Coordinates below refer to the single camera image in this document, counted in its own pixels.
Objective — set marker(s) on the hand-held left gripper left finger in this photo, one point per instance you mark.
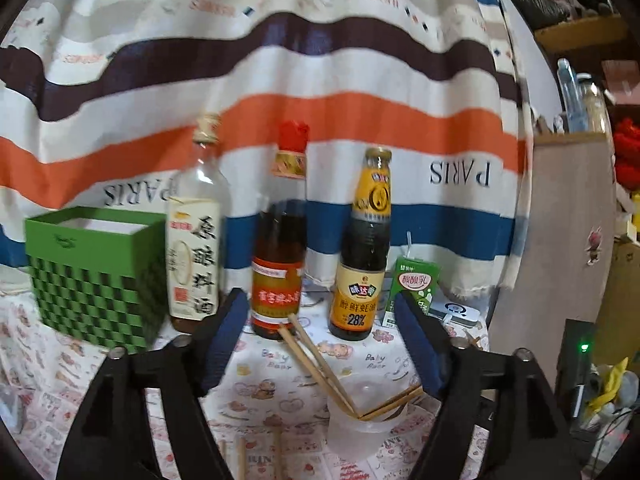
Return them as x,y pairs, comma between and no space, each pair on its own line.
227,340

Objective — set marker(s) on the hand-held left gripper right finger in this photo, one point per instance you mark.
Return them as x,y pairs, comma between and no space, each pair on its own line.
425,350

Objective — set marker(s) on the bundle of wooden chopsticks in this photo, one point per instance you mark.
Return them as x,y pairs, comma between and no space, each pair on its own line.
324,365

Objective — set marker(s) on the translucent plastic cup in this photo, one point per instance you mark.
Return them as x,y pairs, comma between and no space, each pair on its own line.
360,440

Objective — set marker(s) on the white charger device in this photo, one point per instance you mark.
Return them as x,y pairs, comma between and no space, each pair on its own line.
457,312

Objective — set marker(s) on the bear print cloth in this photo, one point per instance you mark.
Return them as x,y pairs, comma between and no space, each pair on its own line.
280,385

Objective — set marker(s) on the green milk carton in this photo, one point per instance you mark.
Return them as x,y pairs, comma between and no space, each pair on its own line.
417,275

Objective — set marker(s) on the oyster sauce bottle yellow label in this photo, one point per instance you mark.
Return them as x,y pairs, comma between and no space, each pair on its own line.
357,305

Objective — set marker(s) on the cooking wine bottle white label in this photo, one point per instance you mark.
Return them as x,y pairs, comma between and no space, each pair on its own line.
192,260

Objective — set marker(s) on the white drinking straw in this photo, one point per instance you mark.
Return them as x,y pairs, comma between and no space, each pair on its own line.
410,245

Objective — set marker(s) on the sesame oil bottle red cap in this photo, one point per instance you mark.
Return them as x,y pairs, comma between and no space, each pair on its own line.
277,240

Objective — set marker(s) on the green checkered box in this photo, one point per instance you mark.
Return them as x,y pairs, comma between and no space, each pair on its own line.
90,300

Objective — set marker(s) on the black device with green light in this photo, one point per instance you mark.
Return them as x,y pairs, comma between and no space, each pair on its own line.
575,370

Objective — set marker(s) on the wooden cabinet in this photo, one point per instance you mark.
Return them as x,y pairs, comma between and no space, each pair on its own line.
550,210

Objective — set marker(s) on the yellow toy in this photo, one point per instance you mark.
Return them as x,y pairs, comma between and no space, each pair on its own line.
612,380

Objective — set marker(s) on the cartoon sticker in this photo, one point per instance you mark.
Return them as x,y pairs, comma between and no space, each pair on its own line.
594,245

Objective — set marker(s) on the clear plastic bottle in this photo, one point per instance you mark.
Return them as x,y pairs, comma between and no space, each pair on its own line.
566,100

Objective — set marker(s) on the striped printed cloth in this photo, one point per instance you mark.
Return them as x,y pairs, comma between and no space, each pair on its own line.
300,60

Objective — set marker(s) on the clear jar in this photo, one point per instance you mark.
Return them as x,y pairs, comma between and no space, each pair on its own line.
592,105

